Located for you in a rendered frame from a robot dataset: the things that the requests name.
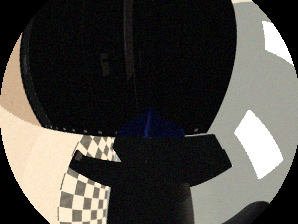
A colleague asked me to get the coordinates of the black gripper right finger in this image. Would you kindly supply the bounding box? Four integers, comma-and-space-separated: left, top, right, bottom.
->
150, 107, 185, 138

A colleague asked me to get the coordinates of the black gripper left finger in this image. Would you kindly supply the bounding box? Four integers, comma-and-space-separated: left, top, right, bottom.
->
115, 107, 150, 138

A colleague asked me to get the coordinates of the black metal rack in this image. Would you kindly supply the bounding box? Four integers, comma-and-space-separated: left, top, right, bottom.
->
20, 0, 237, 137

